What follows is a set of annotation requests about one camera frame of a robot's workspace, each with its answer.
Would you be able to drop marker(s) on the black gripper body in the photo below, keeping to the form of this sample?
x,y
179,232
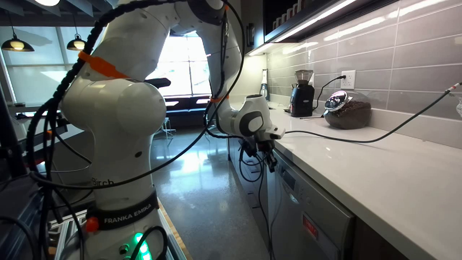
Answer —
x,y
262,144

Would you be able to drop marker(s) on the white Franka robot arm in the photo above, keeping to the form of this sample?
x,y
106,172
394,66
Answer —
x,y
116,110

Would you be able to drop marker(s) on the stainless steel dishwasher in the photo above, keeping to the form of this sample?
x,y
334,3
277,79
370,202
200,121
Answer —
x,y
308,202

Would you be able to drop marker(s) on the red dishwasher sticker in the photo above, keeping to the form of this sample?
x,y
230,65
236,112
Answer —
x,y
311,227

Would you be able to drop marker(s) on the black coffee grinder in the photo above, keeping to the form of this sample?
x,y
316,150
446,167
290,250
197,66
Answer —
x,y
302,101

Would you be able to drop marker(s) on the dark background bench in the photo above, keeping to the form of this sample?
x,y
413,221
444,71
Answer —
x,y
185,115

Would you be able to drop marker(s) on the dark round pot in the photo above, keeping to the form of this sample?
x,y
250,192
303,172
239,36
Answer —
x,y
355,115

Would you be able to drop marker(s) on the wooden robot table edge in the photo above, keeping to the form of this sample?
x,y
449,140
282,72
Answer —
x,y
174,231

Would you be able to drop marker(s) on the black horizontal bar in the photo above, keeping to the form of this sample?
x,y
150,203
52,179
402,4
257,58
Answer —
x,y
161,82

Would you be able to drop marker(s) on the dark wood sink cabinet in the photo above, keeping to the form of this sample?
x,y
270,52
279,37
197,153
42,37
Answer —
x,y
373,245

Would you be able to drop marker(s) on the red round knob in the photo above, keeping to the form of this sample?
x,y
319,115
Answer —
x,y
93,224

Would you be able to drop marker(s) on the white plug adapter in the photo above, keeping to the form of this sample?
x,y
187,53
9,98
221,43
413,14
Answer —
x,y
458,105

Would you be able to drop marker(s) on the black pendant lamp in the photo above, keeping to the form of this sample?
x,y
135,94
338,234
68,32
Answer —
x,y
75,43
16,45

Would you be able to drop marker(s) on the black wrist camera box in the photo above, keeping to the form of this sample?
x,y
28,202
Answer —
x,y
247,149

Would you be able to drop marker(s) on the white double wall outlet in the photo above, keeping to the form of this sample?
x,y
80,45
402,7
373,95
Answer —
x,y
348,79

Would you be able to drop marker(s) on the dark upper wall cabinet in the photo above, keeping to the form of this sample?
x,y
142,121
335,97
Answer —
x,y
289,19

